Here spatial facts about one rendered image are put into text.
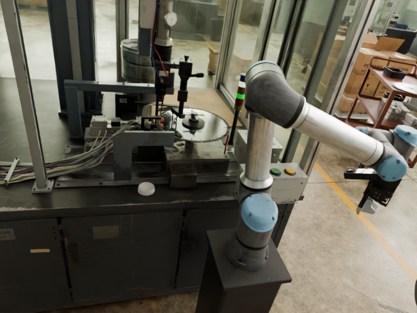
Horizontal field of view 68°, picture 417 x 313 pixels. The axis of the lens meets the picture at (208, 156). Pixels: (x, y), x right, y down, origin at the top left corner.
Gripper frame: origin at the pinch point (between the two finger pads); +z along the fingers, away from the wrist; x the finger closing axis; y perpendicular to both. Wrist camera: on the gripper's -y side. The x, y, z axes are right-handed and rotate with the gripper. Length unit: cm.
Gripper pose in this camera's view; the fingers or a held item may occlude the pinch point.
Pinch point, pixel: (357, 210)
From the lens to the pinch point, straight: 129.4
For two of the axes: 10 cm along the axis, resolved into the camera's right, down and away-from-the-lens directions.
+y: 7.9, 4.2, -4.5
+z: -1.4, 8.3, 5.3
